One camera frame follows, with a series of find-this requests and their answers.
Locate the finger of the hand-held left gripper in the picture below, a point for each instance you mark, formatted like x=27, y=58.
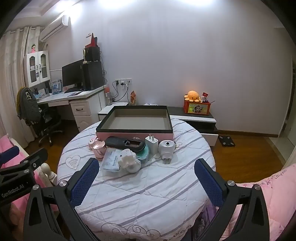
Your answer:
x=34, y=158
x=10, y=151

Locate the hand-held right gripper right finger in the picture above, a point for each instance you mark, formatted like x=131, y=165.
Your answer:
x=208, y=183

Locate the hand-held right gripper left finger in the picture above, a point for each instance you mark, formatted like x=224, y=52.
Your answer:
x=85, y=178

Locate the clear plastic packet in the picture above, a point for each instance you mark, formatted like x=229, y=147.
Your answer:
x=109, y=162

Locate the rose gold jar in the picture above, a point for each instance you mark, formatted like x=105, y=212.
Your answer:
x=99, y=150

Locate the pink plush toy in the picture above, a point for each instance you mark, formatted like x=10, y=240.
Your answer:
x=93, y=140

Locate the white toy figure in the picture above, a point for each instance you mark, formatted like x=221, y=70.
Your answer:
x=127, y=158

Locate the white round plug device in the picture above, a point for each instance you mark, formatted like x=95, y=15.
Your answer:
x=167, y=148

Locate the white charger adapter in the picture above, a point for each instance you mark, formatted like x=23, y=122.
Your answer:
x=152, y=144

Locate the pink and black box tray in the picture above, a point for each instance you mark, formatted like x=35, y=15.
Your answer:
x=138, y=134

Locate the pink blanket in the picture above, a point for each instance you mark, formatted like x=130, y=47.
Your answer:
x=4, y=141
x=277, y=197

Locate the white wooden bedpost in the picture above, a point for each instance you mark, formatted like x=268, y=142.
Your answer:
x=47, y=172

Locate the black office chair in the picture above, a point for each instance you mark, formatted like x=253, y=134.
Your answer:
x=48, y=120

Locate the black floor scale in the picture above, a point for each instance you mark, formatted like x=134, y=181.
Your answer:
x=227, y=141

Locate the grey jacket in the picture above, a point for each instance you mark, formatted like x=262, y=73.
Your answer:
x=29, y=104

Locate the round table with cloth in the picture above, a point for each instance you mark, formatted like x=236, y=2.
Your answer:
x=150, y=185

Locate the black and clear case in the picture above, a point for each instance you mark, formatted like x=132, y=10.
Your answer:
x=135, y=144

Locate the black and white low cabinet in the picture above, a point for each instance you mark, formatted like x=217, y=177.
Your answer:
x=198, y=120

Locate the teal container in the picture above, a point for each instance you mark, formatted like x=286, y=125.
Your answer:
x=144, y=154

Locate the white desk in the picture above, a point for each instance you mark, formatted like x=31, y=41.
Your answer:
x=81, y=109

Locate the beige curtain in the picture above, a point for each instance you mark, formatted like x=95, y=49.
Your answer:
x=11, y=81

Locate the blue and white books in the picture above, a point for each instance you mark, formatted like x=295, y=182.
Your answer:
x=56, y=87

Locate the red storage box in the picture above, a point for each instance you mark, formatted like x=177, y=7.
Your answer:
x=196, y=108

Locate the black keyboard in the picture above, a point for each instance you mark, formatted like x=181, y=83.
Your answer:
x=74, y=89

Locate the red-capped bottle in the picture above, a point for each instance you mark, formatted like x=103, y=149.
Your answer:
x=108, y=96

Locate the white glass-door cabinet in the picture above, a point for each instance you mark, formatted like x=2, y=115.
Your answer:
x=37, y=69

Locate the red and white small toy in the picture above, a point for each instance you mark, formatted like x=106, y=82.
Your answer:
x=204, y=96

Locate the orange octopus plush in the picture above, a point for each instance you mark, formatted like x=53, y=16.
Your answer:
x=193, y=96

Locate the orange snack bag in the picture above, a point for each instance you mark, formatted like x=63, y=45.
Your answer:
x=133, y=97

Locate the black computer monitor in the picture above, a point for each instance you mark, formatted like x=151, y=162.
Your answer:
x=72, y=73

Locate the black computer tower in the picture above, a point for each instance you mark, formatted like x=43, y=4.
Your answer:
x=93, y=76

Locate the small pink doll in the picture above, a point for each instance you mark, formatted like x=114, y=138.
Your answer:
x=33, y=48

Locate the black box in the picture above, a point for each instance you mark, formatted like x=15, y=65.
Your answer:
x=92, y=54

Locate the white air conditioner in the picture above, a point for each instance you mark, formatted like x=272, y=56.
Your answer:
x=54, y=27

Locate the red paper bag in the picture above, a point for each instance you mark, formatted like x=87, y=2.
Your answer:
x=93, y=40

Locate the white wall socket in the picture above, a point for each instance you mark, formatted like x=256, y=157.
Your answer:
x=123, y=81

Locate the white door frame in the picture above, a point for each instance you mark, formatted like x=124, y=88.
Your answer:
x=289, y=115

